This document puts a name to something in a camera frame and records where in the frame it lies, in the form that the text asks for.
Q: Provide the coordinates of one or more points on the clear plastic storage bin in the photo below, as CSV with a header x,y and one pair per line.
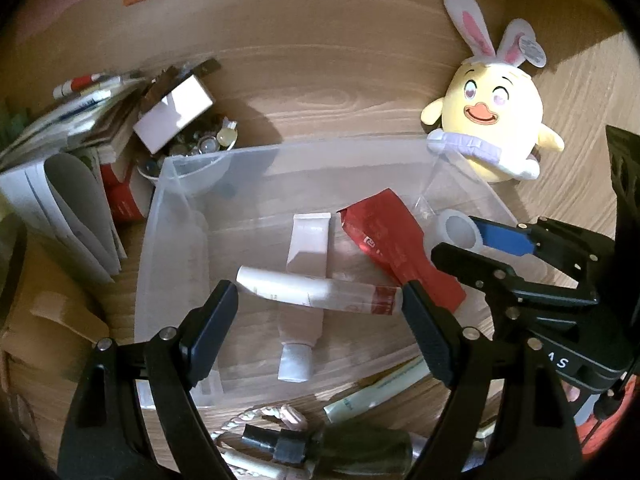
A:
x,y
250,240

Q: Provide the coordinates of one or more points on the white tube with red cap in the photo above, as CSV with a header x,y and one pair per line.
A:
x,y
300,290

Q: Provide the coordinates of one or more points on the red foil packet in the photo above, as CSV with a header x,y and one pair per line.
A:
x,y
385,230

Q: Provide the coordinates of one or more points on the red and white marker pen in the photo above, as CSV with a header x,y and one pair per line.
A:
x,y
80,82

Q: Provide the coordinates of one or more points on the red box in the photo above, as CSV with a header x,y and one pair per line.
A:
x,y
120,195

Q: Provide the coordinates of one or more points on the person's right hand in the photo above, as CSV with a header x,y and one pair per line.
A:
x,y
572,394

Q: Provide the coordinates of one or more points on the brown mug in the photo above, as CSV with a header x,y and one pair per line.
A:
x,y
65,325

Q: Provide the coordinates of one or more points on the bowl of glass beads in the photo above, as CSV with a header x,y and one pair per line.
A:
x,y
210,142

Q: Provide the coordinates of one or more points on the pale pink cosmetic tube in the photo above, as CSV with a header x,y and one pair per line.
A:
x,y
307,245

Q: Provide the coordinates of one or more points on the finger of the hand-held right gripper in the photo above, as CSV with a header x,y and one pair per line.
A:
x,y
470,270
502,237

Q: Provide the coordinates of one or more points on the small white cardboard box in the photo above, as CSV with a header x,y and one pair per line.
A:
x,y
172,115

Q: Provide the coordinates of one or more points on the dark green bottle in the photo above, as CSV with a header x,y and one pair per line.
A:
x,y
360,447

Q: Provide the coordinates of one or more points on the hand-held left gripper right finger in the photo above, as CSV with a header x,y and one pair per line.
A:
x,y
417,310

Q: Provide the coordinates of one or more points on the orange cloth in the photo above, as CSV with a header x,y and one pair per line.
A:
x,y
615,420

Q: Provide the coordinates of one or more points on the yellow chick plush toy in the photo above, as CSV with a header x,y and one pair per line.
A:
x,y
490,110

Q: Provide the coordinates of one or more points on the stack of booklets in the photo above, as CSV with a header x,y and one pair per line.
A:
x,y
75,120

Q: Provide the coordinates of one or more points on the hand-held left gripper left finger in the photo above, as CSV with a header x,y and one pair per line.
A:
x,y
220,305

